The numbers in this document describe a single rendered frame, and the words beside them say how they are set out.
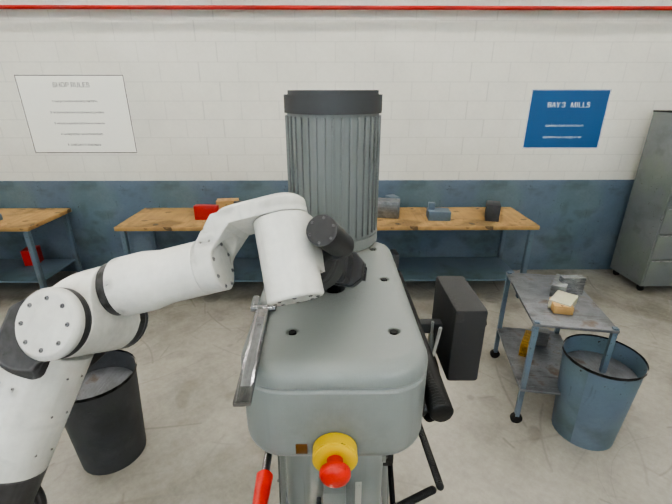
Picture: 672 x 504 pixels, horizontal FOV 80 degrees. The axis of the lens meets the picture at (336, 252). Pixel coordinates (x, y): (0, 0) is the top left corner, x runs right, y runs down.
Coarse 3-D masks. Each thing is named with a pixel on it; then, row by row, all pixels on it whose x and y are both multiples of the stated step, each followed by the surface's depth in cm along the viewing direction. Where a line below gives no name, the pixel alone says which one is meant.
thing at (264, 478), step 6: (264, 456) 59; (270, 456) 59; (264, 462) 58; (270, 462) 59; (264, 468) 57; (258, 474) 56; (264, 474) 56; (270, 474) 56; (258, 480) 55; (264, 480) 55; (270, 480) 56; (258, 486) 54; (264, 486) 54; (270, 486) 55; (258, 492) 53; (264, 492) 53; (258, 498) 53; (264, 498) 53
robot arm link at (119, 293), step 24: (120, 264) 45; (144, 264) 45; (168, 264) 44; (72, 288) 45; (96, 288) 45; (120, 288) 44; (144, 288) 44; (168, 288) 45; (192, 288) 45; (96, 312) 44; (120, 312) 46; (144, 312) 47; (96, 336) 44; (120, 336) 49
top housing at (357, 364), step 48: (384, 288) 69; (288, 336) 56; (336, 336) 56; (384, 336) 56; (288, 384) 50; (336, 384) 50; (384, 384) 50; (288, 432) 53; (336, 432) 53; (384, 432) 53
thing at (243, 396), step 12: (252, 300) 64; (264, 312) 60; (264, 324) 57; (252, 336) 55; (252, 348) 52; (252, 360) 50; (240, 372) 48; (252, 372) 48; (240, 384) 46; (252, 384) 46; (240, 396) 44; (252, 396) 44
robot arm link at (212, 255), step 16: (288, 192) 45; (224, 208) 45; (240, 208) 44; (256, 208) 44; (272, 208) 44; (288, 208) 44; (304, 208) 46; (208, 224) 44; (224, 224) 44; (240, 224) 46; (208, 240) 44; (224, 240) 48; (240, 240) 49; (192, 256) 44; (208, 256) 44; (224, 256) 48; (192, 272) 44; (208, 272) 44; (224, 272) 47; (208, 288) 45; (224, 288) 46
